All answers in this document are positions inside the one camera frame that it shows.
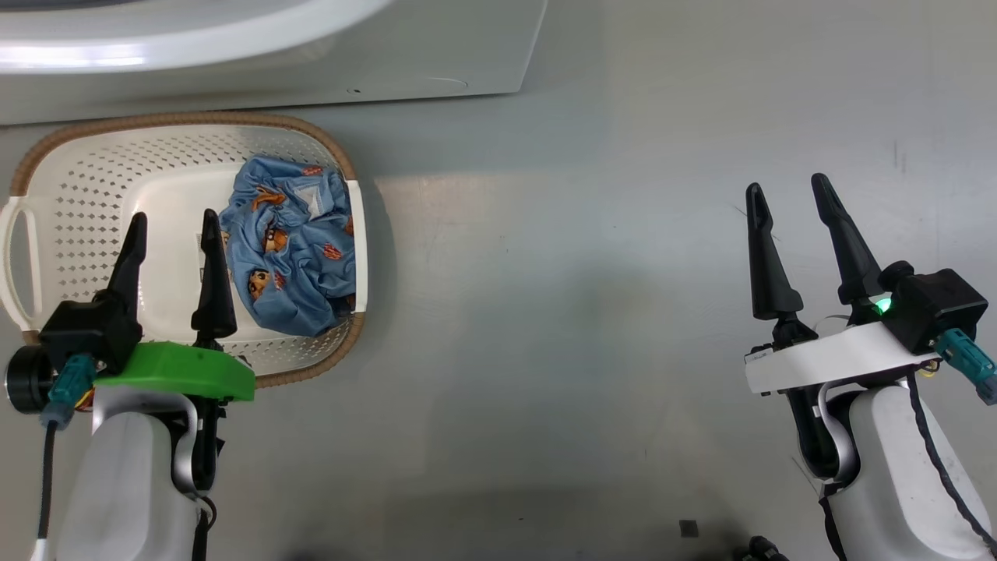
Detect teal left camera connector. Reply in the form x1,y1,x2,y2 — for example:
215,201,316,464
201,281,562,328
41,355,98,431

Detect teal camera connector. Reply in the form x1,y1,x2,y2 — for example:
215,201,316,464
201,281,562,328
41,355,98,431
935,329,997,406

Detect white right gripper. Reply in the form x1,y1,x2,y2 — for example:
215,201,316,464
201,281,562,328
744,173,941,478

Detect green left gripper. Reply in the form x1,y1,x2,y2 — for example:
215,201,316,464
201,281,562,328
93,209,256,496

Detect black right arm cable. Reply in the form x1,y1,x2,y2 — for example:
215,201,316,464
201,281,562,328
906,374,997,556

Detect round white filter cover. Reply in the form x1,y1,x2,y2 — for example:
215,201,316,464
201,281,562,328
348,75,470,99

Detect blue cartoon print garment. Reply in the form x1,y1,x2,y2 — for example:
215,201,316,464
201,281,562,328
218,156,358,337

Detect left camera cable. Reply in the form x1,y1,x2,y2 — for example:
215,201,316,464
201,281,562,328
31,421,62,561

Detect teal right camera connector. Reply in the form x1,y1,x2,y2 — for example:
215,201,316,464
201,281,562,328
935,329,997,406

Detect white perforated laundry basket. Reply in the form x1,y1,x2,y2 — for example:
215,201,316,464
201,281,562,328
0,111,368,389

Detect white front-load washing machine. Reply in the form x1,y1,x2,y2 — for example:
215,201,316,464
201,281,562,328
0,0,548,125

